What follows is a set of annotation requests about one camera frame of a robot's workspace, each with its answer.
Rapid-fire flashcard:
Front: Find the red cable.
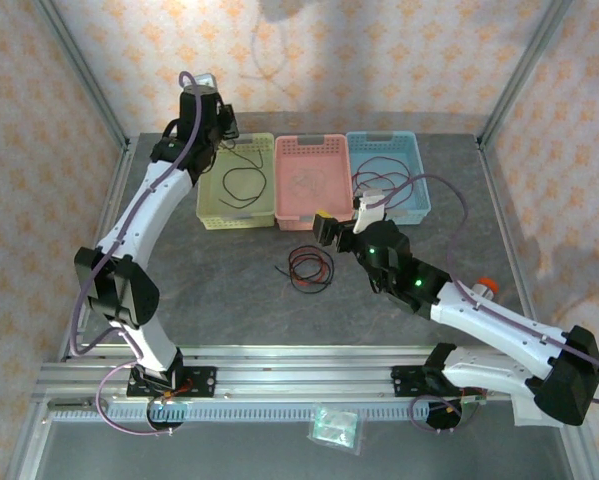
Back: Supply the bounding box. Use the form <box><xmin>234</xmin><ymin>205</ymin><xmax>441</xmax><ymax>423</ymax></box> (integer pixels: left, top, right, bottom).
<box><xmin>353</xmin><ymin>172</ymin><xmax>414</xmax><ymax>207</ymax></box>
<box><xmin>353</xmin><ymin>157</ymin><xmax>411</xmax><ymax>194</ymax></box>

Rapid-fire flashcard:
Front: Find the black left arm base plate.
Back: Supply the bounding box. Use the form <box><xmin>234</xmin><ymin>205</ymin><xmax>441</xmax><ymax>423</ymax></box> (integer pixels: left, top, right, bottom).
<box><xmin>126</xmin><ymin>366</ymin><xmax>218</xmax><ymax>400</ymax></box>

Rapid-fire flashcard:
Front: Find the green plastic basket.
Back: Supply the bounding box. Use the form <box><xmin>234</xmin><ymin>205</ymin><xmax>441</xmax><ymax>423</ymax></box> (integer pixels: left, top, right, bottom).
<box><xmin>196</xmin><ymin>132</ymin><xmax>276</xmax><ymax>231</ymax></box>

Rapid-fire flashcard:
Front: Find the aluminium frame leg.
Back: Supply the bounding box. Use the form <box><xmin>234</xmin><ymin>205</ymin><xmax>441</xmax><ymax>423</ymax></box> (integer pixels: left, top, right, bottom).
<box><xmin>558</xmin><ymin>399</ymin><xmax>599</xmax><ymax>480</ymax></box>
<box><xmin>6</xmin><ymin>399</ymin><xmax>55</xmax><ymax>480</ymax></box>

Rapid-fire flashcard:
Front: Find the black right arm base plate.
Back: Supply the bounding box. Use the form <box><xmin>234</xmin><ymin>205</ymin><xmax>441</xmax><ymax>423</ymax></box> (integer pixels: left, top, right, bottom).
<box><xmin>391</xmin><ymin>364</ymin><xmax>482</xmax><ymax>400</ymax></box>

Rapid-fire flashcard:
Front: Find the black cable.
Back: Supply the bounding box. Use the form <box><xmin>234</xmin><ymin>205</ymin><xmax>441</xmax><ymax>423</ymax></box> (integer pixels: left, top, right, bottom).
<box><xmin>218</xmin><ymin>167</ymin><xmax>269</xmax><ymax>209</ymax></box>

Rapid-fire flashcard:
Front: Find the blue plastic basket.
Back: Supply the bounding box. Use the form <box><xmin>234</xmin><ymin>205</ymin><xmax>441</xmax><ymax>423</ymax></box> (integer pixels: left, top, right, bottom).
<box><xmin>345</xmin><ymin>130</ymin><xmax>433</xmax><ymax>227</ymax></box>

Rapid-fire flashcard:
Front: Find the wire bundle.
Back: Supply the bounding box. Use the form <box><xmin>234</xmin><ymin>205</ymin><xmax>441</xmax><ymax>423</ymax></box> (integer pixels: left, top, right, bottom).
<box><xmin>274</xmin><ymin>245</ymin><xmax>334</xmax><ymax>295</ymax></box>
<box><xmin>222</xmin><ymin>139</ymin><xmax>266</xmax><ymax>174</ymax></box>
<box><xmin>288</xmin><ymin>247</ymin><xmax>330</xmax><ymax>284</ymax></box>

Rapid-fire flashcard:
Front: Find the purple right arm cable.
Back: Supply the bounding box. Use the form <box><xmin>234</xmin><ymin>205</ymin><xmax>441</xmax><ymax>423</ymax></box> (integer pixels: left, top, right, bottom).
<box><xmin>371</xmin><ymin>174</ymin><xmax>599</xmax><ymax>435</ymax></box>

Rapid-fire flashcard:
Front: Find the pink plastic basket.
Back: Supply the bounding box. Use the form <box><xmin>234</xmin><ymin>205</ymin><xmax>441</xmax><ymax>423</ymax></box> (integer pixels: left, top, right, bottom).
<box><xmin>273</xmin><ymin>133</ymin><xmax>355</xmax><ymax>232</ymax></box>

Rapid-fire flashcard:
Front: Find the clear plastic bag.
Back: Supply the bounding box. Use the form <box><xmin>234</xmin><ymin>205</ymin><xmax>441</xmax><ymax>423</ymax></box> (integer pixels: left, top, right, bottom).
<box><xmin>307</xmin><ymin>403</ymin><xmax>368</xmax><ymax>456</ymax></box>

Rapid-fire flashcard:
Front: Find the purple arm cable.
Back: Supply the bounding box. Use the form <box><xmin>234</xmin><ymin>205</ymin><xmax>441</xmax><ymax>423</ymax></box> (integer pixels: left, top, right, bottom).
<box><xmin>371</xmin><ymin>174</ymin><xmax>599</xmax><ymax>435</ymax></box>
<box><xmin>68</xmin><ymin>70</ymin><xmax>203</xmax><ymax>437</ymax></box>

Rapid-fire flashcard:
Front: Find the grey slotted cable duct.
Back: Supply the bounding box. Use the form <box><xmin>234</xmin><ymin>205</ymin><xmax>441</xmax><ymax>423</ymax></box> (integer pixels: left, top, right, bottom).
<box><xmin>48</xmin><ymin>399</ymin><xmax>473</xmax><ymax>424</ymax></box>

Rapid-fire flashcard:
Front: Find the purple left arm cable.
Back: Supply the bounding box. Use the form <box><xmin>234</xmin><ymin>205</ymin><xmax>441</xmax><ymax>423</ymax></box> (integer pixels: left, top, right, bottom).
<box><xmin>68</xmin><ymin>70</ymin><xmax>203</xmax><ymax>437</ymax></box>

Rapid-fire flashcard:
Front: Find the bottle with orange cap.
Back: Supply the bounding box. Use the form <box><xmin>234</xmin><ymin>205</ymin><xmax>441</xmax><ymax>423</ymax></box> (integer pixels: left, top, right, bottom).
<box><xmin>471</xmin><ymin>277</ymin><xmax>500</xmax><ymax>301</ymax></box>

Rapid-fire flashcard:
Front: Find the aluminium rail beam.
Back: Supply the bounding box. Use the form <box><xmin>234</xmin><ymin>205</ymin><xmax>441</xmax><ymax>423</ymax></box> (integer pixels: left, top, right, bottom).
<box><xmin>32</xmin><ymin>343</ymin><xmax>580</xmax><ymax>407</ymax></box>

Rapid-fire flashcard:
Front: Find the aluminium frame post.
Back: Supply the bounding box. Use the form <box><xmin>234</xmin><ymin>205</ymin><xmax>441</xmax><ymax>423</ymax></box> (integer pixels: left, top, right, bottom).
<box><xmin>31</xmin><ymin>0</ymin><xmax>133</xmax><ymax>149</ymax></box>
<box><xmin>477</xmin><ymin>0</ymin><xmax>578</xmax><ymax>149</ymax></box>

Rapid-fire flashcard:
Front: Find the white pouch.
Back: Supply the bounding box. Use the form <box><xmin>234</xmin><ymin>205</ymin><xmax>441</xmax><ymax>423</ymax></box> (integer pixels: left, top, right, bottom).
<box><xmin>511</xmin><ymin>394</ymin><xmax>553</xmax><ymax>428</ymax></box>

